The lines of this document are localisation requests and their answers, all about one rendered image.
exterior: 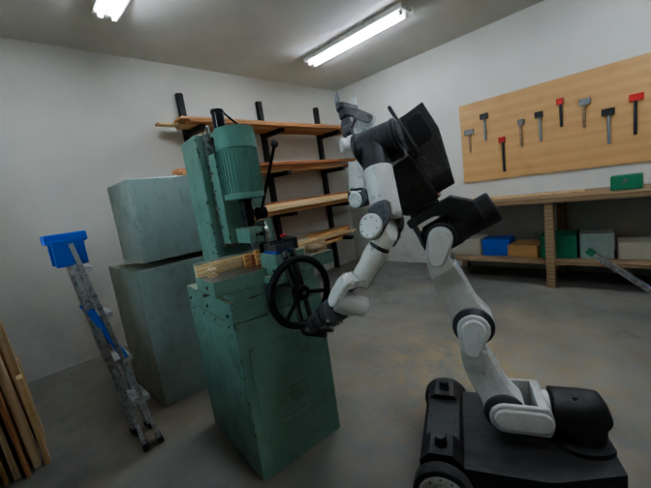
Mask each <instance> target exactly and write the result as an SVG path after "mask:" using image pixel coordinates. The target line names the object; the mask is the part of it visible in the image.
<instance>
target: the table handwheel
mask: <svg viewBox="0 0 651 488"><path fill-rule="evenodd" d="M297 262H308V263H310V264H312V265H314V266H315V267H316V268H317V269H318V270H319V272H320V274H321V276H322V278H323V282H324V287H323V288H321V289H309V288H308V287H307V286H305V285H302V284H300V283H299V282H298V280H297V278H296V276H295V274H294V272H293V269H292V267H291V265H292V264H294V263H297ZM287 268H288V270H289V272H290V274H291V276H292V279H293V281H294V286H290V285H288V284H282V285H279V286H276V285H277V282H278V280H279V278H280V276H281V275H282V273H283V272H284V271H285V270H286V269H287ZM275 290H279V291H282V292H286V293H289V294H291V295H292V296H293V297H294V298H295V300H294V303H293V305H292V307H291V309H290V311H289V313H288V314H287V316H286V318H283V317H282V315H281V314H280V313H279V311H278V309H277V306H276V303H275ZM313 292H323V293H324V295H323V299H322V302H321V304H322V303H323V302H324V301H325V300H326V299H328V297H329V294H330V281H329V277H328V274H327V272H326V269H325V268H324V266H323V265H322V264H321V263H320V262H319V261H318V260H317V259H315V258H313V257H310V256H306V255H298V256H293V257H290V258H288V259H286V260H284V261H283V262H282V263H281V264H280V265H279V266H278V267H277V268H276V270H275V271H274V273H273V274H272V276H271V279H270V281H269V284H268V289H267V304H268V308H269V311H270V313H271V315H272V316H273V317H274V318H275V320H276V321H277V322H278V323H279V324H281V325H282V326H284V327H286V328H289V329H302V328H305V327H307V326H306V324H305V323H306V320H304V321H299V322H293V321H290V318H291V316H292V314H293V312H294V310H295V307H296V305H297V303H298V301H299V300H306V299H307V298H308V297H309V294H310V293H313ZM321 304H320V305H321Z"/></svg>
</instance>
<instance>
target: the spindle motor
mask: <svg viewBox="0 0 651 488"><path fill-rule="evenodd" d="M212 134H213V139H214V144H215V150H216V155H217V160H218V165H219V170H220V175H221V181H222V186H223V191H224V197H225V201H237V200H243V199H249V198H261V197H263V196H264V186H263V181H262V175H261V169H260V163H259V157H258V151H257V145H256V140H255V134H254V129H253V128H252V126H250V125H246V124H232V125H225V126H221V127H218V128H215V129H214V130H213V133H212Z"/></svg>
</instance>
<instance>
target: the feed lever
mask: <svg viewBox="0 0 651 488"><path fill-rule="evenodd" d="M270 144H271V146H272V150H271V155H270V160H269V165H268V171H267V176H266V180H265V185H264V190H263V191H264V196H263V200H262V205H261V207H256V208H255V210H254V212H255V217H256V219H255V220H256V221H259V219H262V218H266V217H267V215H268V212H267V209H266V207H265V206H264V201H265V196H266V191H267V186H268V181H269V176H270V172H271V167H272V162H273V157H274V152H275V148H276V147H277V146H278V144H279V143H278V141H277V140H276V139H274V140H272V141H271V143H270Z"/></svg>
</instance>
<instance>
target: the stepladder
mask: <svg viewBox="0 0 651 488"><path fill-rule="evenodd" d="M87 238H88V237H87V234H86V231H85V230H78V231H71V232H65V233H58V234H52V235H45V236H41V237H40V241H41V244H42V246H47V249H48V253H49V257H50V260H51V264H52V266H56V268H62V267H66V269H67V271H68V274H69V276H70V279H71V281H72V284H73V286H74V289H75V291H76V294H77V298H78V300H79V303H80V305H79V308H80V309H81V310H82V312H83V313H84V314H85V316H86V319H87V321H88V324H89V326H90V329H91V331H92V334H93V336H94V339H95V341H96V344H97V346H98V349H99V351H100V354H101V356H102V358H103V360H104V363H105V365H106V368H107V370H108V374H109V376H110V379H111V381H112V384H113V386H114V389H115V391H116V394H117V396H118V399H119V401H120V404H121V406H122V409H123V411H124V413H125V415H126V418H127V420H128V423H129V425H130V428H129V429H130V432H131V434H133V435H134V436H136V437H137V436H139V438H140V442H141V445H142V448H143V451H144V452H146V451H148V450H149V449H150V447H149V444H148V441H147V438H145V437H144V434H143V432H142V430H141V428H140V424H139V421H138V419H137V416H136V414H135V411H134V409H133V406H132V404H133V405H134V406H137V408H138V410H139V414H140V416H141V418H142V420H143V424H144V426H145V427H147V428H148V429H149V430H150V429H151V428H153V430H154V434H155V437H156V439H157V441H158V443H161V442H163V441H164V438H163V436H162V434H161V432H160V430H158V427H157V425H156V423H155V421H154V419H153V417H152V414H151V412H150V410H149V408H148V406H147V404H146V402H145V401H147V400H149V399H151V397H150V394H149V393H148V392H147V391H146V390H145V389H144V388H143V387H142V386H141V385H140V384H139V385H138V384H137V381H136V379H135V377H134V375H133V373H132V370H131V368H130V366H129V364H128V362H127V361H128V360H131V359H133V356H132V354H131V353H129V352H128V351H127V350H126V349H124V348H123V347H121V345H120V344H119V343H118V341H117V339H116V336H115V334H114V332H113V330H112V328H111V325H110V323H109V320H108V318H111V317H113V312H112V311H111V310H109V309H108V308H106V307H104V308H103V307H102V305H101V302H100V300H99V298H98V296H97V294H96V291H95V290H94V288H93V286H92V284H91V281H90V279H89V277H88V275H87V273H86V272H90V271H93V267H92V265H88V264H83V263H87V262H89V259H88V256H87V252H86V248H85V244H84V240H86V239H87ZM116 365H117V366H118V368H119V370H120V372H121V375H122V377H123V379H124V381H125V382H126V384H127V387H128V390H126V389H125V386H124V383H123V381H122V379H121V377H120V374H119V372H118V369H117V367H116ZM131 403H132V404H131Z"/></svg>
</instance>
